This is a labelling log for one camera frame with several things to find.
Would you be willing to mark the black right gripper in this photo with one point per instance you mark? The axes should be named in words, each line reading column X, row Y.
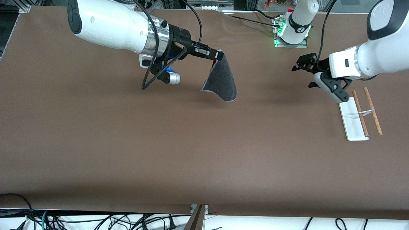
column 180, row 38

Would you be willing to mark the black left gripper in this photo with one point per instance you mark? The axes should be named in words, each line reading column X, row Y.
column 310, row 61

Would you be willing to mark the pink and grey towel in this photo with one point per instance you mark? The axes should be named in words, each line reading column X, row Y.
column 222, row 81

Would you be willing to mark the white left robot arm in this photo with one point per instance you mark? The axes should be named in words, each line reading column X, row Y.
column 380, row 48

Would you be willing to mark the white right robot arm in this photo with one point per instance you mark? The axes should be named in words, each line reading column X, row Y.
column 108, row 27

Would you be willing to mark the white rack base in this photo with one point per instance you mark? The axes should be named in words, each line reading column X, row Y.
column 351, row 121

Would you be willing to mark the white power strip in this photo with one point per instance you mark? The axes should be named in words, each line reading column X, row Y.
column 210, row 7

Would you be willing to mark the wooden chopsticks pair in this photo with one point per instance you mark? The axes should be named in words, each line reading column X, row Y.
column 374, row 115
column 362, row 123

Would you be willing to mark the brown table cover cloth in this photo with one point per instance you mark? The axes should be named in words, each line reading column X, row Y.
column 204, row 143

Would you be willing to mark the brown slanted beam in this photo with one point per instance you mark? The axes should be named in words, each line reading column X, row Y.
column 196, row 220

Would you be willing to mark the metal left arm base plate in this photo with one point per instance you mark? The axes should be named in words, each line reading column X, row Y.
column 300, row 45

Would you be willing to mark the silver corner bracket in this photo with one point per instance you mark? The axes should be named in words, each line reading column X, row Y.
column 25, row 9

